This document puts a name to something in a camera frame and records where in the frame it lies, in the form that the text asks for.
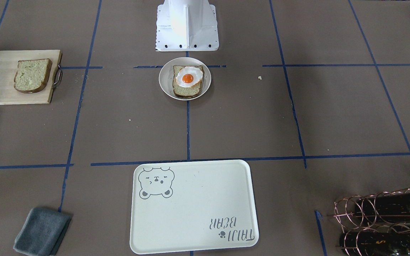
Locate bread slice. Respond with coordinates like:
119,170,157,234
14,58,52,94
172,65,204,98

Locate fried egg toy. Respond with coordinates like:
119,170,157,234
174,66,204,88

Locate white round plate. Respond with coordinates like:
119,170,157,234
158,57,212,101

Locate white bear serving tray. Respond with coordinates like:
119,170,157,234
130,159,260,255

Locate grey folded cloth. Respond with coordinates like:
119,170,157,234
13,207,72,256

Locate dark wine bottle lower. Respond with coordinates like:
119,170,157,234
339,231,410,256

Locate dark wine bottle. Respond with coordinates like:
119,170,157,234
339,231,410,256
354,193,410,224

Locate dark wine bottle upper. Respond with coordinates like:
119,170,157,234
354,193,410,224

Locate wooden cutting board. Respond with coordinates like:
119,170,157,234
0,49,62,105

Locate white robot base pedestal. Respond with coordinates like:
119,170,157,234
155,0,220,52

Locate metal cutting board handle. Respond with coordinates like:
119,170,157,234
52,64,63,89

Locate copper wire bottle rack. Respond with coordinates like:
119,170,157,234
332,188,410,256

